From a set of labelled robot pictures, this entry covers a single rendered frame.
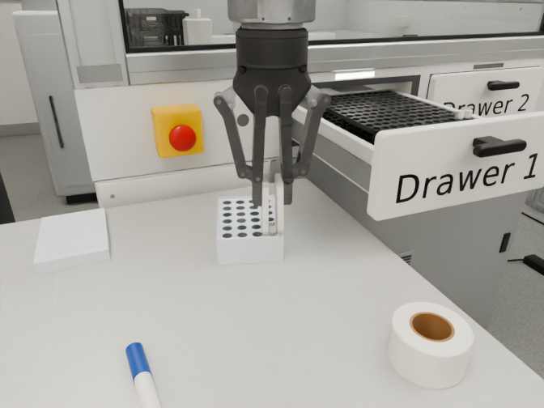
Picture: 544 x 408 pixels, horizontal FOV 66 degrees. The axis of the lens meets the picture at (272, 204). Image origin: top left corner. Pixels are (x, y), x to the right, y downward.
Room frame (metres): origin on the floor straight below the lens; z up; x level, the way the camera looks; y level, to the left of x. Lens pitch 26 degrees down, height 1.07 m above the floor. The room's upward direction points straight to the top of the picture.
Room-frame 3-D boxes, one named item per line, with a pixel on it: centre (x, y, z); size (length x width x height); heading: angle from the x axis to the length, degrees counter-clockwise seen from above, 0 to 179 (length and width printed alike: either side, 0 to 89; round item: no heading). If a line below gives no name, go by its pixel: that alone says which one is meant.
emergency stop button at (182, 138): (0.62, 0.14, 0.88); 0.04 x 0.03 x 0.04; 111
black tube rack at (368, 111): (0.70, -0.18, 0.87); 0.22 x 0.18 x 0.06; 21
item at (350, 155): (0.71, -0.18, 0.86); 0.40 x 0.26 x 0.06; 21
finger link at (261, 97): (0.47, 0.02, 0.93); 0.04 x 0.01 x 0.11; 5
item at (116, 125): (1.25, -0.02, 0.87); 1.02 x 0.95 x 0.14; 111
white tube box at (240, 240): (0.51, 0.03, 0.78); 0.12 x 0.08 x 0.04; 6
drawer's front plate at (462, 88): (0.89, -0.45, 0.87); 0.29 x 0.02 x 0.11; 111
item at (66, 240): (0.50, 0.27, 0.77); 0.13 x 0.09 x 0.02; 22
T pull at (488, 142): (0.49, -0.27, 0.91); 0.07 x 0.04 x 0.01; 111
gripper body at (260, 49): (0.47, 0.00, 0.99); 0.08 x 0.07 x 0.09; 95
